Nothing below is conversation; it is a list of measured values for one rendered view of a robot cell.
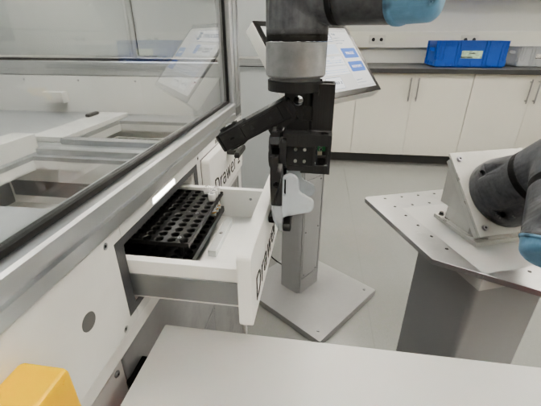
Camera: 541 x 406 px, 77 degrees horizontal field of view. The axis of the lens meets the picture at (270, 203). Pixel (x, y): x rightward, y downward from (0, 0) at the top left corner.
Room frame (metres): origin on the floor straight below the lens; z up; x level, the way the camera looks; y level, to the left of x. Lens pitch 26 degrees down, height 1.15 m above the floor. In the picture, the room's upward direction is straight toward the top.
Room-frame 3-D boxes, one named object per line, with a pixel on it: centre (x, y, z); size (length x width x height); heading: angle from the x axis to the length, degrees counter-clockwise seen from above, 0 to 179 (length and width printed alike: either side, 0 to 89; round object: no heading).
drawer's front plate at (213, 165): (0.80, 0.11, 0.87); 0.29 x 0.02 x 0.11; 172
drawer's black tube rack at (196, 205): (0.50, 0.21, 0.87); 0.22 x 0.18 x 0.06; 82
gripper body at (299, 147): (0.46, -0.04, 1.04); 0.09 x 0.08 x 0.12; 82
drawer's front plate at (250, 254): (0.47, 0.01, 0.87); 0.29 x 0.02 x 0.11; 172
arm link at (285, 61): (0.47, -0.03, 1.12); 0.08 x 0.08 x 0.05
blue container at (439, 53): (3.52, -1.82, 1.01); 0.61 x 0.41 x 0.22; 82
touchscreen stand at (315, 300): (1.35, -0.18, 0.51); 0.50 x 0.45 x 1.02; 45
